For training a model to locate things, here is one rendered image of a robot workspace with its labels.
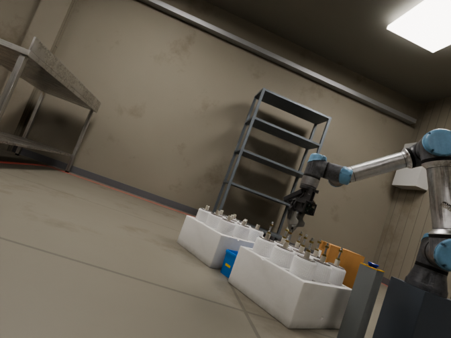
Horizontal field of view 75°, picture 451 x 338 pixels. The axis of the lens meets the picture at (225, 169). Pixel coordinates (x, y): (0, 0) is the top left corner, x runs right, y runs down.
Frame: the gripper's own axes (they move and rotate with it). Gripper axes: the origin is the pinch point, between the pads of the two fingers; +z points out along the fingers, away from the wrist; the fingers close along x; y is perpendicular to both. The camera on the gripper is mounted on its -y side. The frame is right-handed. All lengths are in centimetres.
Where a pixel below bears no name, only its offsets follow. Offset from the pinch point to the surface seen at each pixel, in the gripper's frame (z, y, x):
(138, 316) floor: 34, 24, -63
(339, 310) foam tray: 26.1, 16.8, 26.0
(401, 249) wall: -16, -121, 308
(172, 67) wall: -134, -277, -18
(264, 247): 12.7, -7.3, -4.5
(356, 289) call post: 13.3, 25.6, 19.5
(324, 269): 11.2, 15.0, 11.2
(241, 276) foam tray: 28.5, -10.0, -9.3
